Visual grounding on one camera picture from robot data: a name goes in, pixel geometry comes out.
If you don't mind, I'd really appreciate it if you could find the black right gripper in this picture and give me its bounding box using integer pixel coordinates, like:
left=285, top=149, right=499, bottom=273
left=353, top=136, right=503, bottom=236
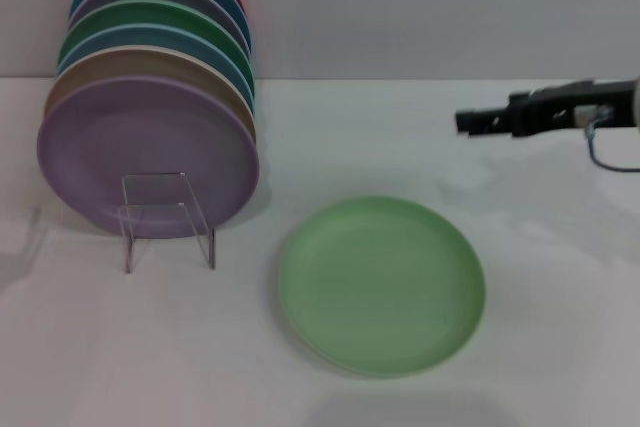
left=454, top=77, right=636, bottom=139

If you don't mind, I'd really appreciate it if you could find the light green plate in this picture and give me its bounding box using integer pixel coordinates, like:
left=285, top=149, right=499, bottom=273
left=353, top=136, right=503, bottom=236
left=277, top=195, right=487, bottom=379

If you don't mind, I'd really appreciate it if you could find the clear acrylic plate rack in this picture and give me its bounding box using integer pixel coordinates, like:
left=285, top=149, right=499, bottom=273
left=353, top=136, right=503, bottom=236
left=118, top=172, right=217, bottom=275

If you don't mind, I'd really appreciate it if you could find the lilac purple plate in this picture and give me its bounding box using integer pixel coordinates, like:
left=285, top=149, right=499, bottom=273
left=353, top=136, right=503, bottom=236
left=36, top=74, right=261, bottom=241

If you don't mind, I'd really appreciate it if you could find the dark green plate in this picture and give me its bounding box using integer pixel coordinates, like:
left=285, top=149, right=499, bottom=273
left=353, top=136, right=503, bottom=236
left=57, top=0, right=255, bottom=84

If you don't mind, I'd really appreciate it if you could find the light blue plate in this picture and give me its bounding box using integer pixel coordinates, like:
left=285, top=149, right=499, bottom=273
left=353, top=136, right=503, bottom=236
left=55, top=21, right=256, bottom=101

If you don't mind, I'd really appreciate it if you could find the beige plate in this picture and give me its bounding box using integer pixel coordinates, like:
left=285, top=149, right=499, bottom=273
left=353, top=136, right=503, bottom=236
left=43, top=45, right=259, bottom=144

